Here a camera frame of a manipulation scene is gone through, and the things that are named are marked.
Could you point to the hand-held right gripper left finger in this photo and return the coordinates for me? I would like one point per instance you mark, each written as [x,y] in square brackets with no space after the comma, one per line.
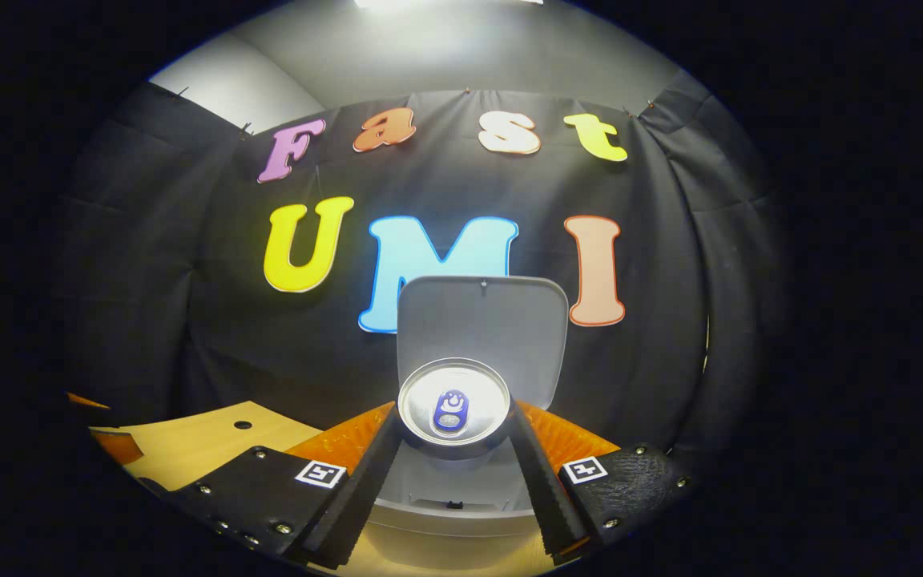
[361,489]

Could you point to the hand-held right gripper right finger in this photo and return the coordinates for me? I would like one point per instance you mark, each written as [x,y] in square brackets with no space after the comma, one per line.
[542,481]

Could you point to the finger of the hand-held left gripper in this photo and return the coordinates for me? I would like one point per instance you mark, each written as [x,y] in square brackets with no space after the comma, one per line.
[118,447]
[86,401]

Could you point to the silver pop can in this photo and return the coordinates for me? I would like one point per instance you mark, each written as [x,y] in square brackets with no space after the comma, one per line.
[453,381]

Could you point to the white desktop garbage bin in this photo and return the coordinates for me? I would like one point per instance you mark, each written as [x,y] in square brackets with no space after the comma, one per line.
[481,324]

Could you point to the wooden desktop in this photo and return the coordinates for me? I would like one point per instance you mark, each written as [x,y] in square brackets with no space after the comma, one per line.
[205,441]

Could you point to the black backdrop cloth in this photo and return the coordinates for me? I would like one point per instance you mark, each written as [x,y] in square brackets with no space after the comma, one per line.
[173,320]

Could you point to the large ceiling light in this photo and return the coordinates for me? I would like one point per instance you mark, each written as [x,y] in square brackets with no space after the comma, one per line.
[445,3]

